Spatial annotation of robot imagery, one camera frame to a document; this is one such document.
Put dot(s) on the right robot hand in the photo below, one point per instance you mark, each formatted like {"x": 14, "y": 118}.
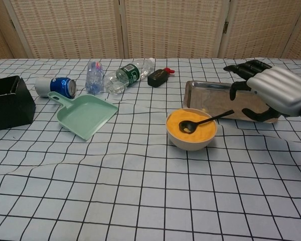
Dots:
{"x": 278, "y": 88}

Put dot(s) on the black spoon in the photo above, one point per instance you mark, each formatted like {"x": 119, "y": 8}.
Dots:
{"x": 205, "y": 121}

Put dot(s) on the orange powder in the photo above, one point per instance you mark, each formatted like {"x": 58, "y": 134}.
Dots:
{"x": 203, "y": 133}

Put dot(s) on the white bowl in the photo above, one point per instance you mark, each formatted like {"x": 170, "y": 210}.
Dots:
{"x": 190, "y": 145}

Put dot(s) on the stainless steel tray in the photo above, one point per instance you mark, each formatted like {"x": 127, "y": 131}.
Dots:
{"x": 208, "y": 98}

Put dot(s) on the black red-capped sauce bottle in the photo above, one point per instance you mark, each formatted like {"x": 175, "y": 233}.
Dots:
{"x": 156, "y": 77}

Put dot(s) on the woven beige folding screen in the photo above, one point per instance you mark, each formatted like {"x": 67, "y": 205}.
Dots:
{"x": 170, "y": 27}

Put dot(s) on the clear green-label water bottle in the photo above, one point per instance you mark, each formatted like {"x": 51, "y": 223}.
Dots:
{"x": 130, "y": 74}

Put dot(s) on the checkered light blue tablecloth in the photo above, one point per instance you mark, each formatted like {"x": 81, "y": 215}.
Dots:
{"x": 140, "y": 188}

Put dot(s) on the small clear pink-label bottle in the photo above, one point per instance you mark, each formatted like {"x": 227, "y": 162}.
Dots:
{"x": 94, "y": 80}

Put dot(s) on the green plastic dustpan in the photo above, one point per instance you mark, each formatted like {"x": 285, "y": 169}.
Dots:
{"x": 87, "y": 118}

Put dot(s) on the blue and white soda can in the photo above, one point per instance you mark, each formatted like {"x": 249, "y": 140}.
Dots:
{"x": 60, "y": 85}

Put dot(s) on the black square box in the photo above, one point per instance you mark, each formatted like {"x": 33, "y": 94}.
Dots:
{"x": 12, "y": 110}

